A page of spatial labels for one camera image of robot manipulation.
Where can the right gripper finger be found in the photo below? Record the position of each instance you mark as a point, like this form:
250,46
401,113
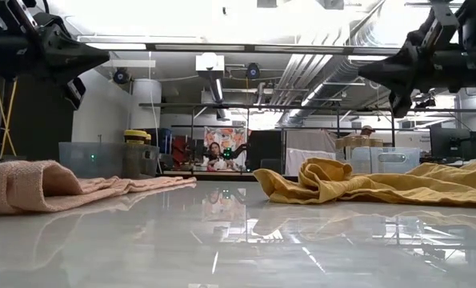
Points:
401,72
401,105

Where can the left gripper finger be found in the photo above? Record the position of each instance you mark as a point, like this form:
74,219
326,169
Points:
76,93
69,58

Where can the person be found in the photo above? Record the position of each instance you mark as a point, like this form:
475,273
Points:
367,130
215,156

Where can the black background panel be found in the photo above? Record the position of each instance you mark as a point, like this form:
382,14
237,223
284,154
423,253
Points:
41,120

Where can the clear plastic bin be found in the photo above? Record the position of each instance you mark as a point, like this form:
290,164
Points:
397,160
93,160

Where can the yellow stand legs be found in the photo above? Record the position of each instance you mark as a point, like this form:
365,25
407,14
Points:
6,116

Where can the black background monitor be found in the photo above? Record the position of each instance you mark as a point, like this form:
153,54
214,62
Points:
457,144

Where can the white round column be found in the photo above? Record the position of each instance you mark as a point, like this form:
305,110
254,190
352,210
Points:
145,104

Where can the mustard yellow cloth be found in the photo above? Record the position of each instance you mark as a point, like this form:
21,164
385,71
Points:
381,188

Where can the pink folded towel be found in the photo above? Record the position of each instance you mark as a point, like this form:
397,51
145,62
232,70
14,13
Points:
41,188

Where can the white hanging cloth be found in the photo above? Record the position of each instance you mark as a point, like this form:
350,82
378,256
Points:
309,156

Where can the white ceiling box device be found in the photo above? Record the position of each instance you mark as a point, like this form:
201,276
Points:
209,62

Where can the long ceiling light fixture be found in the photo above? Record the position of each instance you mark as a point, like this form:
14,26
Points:
221,47

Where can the floral poster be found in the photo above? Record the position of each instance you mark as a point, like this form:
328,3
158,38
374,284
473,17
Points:
233,138

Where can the white glossy table mat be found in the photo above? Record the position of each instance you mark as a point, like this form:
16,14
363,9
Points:
237,240

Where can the silver ceiling duct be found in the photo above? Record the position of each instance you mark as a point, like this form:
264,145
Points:
341,72

